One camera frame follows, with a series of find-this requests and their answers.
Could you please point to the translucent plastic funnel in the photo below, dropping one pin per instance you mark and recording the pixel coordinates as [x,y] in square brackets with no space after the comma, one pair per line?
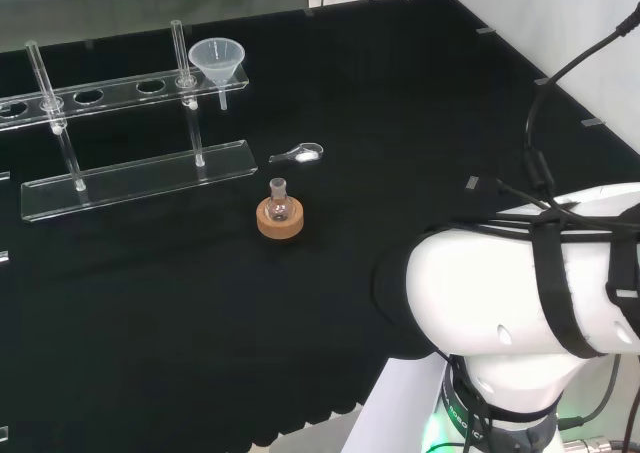
[216,60]

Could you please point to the clear funnel stand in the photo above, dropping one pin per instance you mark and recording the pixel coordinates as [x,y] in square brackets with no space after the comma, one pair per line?
[140,178]

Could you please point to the small round-bottom glass flask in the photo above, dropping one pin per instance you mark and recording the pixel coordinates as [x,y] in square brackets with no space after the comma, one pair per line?
[278,208]

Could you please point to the black bench cloth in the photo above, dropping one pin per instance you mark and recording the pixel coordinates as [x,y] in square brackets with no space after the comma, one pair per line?
[350,98]

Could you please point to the glass weighing funnel with powder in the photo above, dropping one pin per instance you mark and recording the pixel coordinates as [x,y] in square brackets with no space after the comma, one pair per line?
[306,154]

